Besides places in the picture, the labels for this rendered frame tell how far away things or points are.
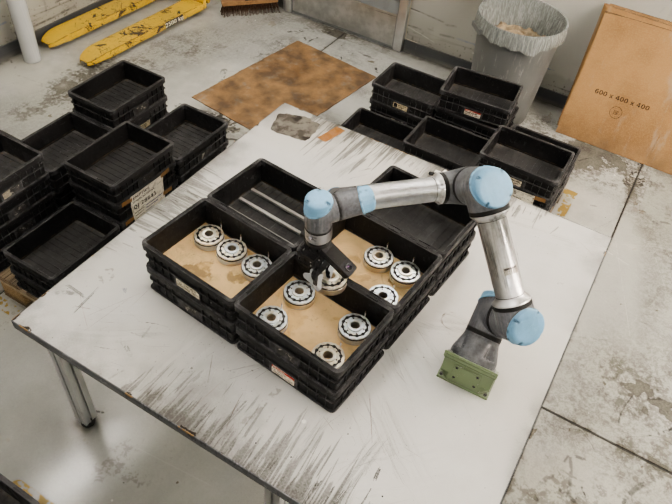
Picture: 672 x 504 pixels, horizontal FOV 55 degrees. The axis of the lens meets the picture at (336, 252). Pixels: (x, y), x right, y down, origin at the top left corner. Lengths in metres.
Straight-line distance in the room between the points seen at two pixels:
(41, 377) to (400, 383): 1.63
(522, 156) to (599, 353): 1.05
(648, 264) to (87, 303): 2.90
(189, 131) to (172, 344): 1.64
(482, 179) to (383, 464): 0.86
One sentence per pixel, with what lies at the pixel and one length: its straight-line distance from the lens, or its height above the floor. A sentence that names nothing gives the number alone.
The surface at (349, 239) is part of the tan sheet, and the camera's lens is 2.31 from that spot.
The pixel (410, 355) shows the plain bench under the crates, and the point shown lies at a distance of 2.18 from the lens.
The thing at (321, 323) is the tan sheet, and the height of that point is 0.83.
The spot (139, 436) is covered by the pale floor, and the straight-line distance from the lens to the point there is 2.83.
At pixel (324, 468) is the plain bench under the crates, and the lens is 1.95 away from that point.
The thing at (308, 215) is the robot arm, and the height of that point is 1.31.
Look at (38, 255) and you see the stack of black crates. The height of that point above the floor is 0.27.
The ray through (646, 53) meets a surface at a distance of 4.52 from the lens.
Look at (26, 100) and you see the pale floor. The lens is 4.69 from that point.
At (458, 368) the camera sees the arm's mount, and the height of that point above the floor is 0.79.
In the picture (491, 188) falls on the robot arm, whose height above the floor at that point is 1.34.
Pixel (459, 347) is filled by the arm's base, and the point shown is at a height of 0.84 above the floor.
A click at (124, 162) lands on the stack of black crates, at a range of 3.22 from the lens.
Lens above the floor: 2.45
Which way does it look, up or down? 46 degrees down
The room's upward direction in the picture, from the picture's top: 7 degrees clockwise
